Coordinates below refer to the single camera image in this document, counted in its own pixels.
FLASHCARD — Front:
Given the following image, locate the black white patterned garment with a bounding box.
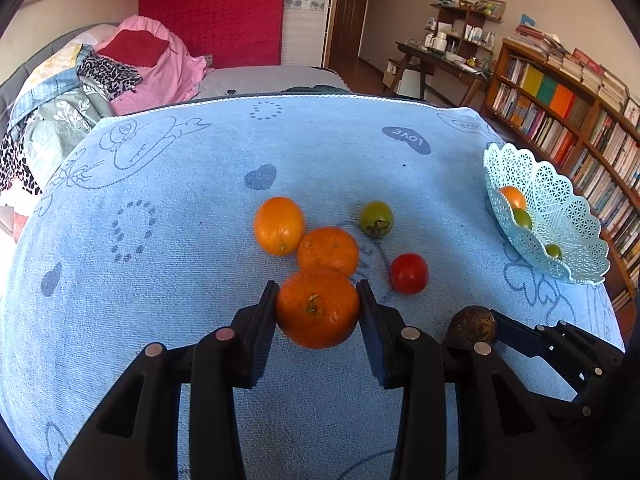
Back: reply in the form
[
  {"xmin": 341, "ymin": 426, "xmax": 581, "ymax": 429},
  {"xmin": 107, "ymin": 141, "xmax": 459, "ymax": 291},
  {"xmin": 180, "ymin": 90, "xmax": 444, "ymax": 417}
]
[{"xmin": 77, "ymin": 53, "xmax": 143, "ymax": 101}]

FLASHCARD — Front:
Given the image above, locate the dark wooden door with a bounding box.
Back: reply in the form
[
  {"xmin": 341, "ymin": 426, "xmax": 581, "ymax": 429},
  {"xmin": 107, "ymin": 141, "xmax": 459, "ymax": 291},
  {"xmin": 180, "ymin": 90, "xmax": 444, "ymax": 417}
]
[{"xmin": 324, "ymin": 0, "xmax": 369, "ymax": 64}]

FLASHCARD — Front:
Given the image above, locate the wooden desk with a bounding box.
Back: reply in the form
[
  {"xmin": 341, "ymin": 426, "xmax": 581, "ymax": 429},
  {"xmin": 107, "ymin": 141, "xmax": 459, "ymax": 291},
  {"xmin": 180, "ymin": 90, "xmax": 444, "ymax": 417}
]
[{"xmin": 385, "ymin": 42, "xmax": 490, "ymax": 107}]

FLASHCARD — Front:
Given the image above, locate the green tomato with stem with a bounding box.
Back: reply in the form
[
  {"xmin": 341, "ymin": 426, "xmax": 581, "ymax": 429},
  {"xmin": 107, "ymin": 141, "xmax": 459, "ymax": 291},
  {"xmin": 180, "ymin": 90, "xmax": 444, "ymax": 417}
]
[{"xmin": 359, "ymin": 200, "xmax": 394, "ymax": 240}]

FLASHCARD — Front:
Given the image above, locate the red cherry tomato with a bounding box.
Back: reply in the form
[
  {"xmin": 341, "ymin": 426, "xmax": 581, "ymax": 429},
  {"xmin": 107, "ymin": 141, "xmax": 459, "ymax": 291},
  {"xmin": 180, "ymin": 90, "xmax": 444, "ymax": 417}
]
[{"xmin": 390, "ymin": 252, "xmax": 428, "ymax": 295}]

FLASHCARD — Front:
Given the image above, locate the light green lattice basket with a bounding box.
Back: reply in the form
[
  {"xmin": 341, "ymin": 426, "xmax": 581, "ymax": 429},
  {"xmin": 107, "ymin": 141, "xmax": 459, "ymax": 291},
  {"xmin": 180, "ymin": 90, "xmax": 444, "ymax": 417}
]
[{"xmin": 483, "ymin": 143, "xmax": 611, "ymax": 285}]

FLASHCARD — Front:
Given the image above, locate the red pillow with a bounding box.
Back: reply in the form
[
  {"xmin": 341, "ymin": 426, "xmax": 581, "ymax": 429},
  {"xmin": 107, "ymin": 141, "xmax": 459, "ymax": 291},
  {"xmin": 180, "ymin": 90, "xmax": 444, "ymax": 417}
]
[{"xmin": 96, "ymin": 29, "xmax": 169, "ymax": 67}]

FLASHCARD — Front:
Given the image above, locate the floral light blue quilt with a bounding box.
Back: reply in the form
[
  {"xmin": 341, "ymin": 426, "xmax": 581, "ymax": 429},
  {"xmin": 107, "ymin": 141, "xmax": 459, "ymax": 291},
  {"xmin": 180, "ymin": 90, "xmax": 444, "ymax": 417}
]
[{"xmin": 1, "ymin": 44, "xmax": 114, "ymax": 195}]

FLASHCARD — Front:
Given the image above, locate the orange tangerine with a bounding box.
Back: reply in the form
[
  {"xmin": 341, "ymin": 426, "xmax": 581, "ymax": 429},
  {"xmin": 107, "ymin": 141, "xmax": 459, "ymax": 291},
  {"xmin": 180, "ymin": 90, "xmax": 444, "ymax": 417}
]
[
  {"xmin": 296, "ymin": 226, "xmax": 359, "ymax": 278},
  {"xmin": 276, "ymin": 266, "xmax": 359, "ymax": 350}
]

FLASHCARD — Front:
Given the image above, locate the orange tangerine front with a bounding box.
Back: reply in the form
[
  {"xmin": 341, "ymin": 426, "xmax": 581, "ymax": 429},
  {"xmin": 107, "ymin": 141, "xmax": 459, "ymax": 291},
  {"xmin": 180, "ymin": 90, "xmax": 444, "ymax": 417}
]
[{"xmin": 276, "ymin": 266, "xmax": 359, "ymax": 350}]

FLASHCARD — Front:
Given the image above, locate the wooden bookshelf with books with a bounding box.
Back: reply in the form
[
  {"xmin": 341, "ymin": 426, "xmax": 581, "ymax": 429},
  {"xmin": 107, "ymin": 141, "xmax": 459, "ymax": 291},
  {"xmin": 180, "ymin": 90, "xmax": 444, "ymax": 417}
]
[{"xmin": 483, "ymin": 24, "xmax": 639, "ymax": 318}]

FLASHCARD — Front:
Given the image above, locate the red upright mattress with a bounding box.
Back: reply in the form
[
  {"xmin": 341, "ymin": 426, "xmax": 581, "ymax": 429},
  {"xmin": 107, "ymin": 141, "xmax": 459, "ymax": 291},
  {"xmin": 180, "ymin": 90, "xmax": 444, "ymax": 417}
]
[{"xmin": 138, "ymin": 0, "xmax": 284, "ymax": 68}]

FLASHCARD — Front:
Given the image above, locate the small wooden desk shelf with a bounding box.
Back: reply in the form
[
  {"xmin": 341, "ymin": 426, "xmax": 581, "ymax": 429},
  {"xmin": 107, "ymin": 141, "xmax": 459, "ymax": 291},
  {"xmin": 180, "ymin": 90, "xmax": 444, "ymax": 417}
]
[{"xmin": 425, "ymin": 0, "xmax": 506, "ymax": 58}]

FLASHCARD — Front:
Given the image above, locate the oval orange kumquat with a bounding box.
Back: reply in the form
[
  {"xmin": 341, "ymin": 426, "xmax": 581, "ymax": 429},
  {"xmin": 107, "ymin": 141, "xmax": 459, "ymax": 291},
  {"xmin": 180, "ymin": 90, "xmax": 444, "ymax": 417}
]
[{"xmin": 500, "ymin": 186, "xmax": 527, "ymax": 210}]

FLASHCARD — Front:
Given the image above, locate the blue patterned towel cloth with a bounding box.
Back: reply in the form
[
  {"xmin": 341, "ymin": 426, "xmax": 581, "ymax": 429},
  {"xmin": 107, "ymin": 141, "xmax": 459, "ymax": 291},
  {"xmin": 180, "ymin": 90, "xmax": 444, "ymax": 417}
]
[{"xmin": 1, "ymin": 96, "xmax": 623, "ymax": 478}]

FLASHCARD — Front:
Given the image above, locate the grey bed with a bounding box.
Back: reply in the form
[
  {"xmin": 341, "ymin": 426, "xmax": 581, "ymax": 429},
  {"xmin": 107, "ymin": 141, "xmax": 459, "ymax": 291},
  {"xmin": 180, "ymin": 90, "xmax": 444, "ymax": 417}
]
[{"xmin": 1, "ymin": 23, "xmax": 347, "ymax": 126}]

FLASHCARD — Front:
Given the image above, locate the oval orange citrus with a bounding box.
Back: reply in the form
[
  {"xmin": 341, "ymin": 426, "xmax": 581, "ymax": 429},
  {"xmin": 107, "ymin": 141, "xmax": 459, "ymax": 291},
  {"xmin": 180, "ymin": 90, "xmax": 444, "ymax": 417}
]
[{"xmin": 253, "ymin": 197, "xmax": 305, "ymax": 256}]

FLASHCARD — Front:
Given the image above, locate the white wardrobe panel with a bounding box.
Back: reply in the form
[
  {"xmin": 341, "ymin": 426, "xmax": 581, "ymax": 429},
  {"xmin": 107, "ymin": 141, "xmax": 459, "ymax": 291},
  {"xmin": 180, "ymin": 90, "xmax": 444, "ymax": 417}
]
[{"xmin": 281, "ymin": 0, "xmax": 333, "ymax": 66}]

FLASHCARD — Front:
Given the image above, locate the large green tomato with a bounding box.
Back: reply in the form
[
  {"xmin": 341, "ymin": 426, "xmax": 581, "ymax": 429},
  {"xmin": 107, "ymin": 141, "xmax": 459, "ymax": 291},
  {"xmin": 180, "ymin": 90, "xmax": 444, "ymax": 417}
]
[{"xmin": 512, "ymin": 208, "xmax": 533, "ymax": 230}]

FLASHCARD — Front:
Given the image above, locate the pink blanket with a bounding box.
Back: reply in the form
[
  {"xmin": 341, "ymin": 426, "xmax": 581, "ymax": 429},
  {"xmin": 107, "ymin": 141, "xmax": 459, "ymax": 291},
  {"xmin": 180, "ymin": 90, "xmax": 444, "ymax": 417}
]
[{"xmin": 96, "ymin": 15, "xmax": 209, "ymax": 116}]

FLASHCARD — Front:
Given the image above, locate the dark wrinkled passion fruit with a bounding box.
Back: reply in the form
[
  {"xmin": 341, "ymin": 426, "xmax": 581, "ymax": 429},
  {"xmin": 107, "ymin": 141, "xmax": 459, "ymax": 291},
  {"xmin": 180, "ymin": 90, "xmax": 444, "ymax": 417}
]
[{"xmin": 444, "ymin": 306, "xmax": 497, "ymax": 348}]

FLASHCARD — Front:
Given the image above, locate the small green tomato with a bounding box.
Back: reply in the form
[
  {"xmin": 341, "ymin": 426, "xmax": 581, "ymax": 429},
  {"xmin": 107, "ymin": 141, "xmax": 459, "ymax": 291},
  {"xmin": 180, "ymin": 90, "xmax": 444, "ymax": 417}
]
[{"xmin": 544, "ymin": 244, "xmax": 562, "ymax": 260}]

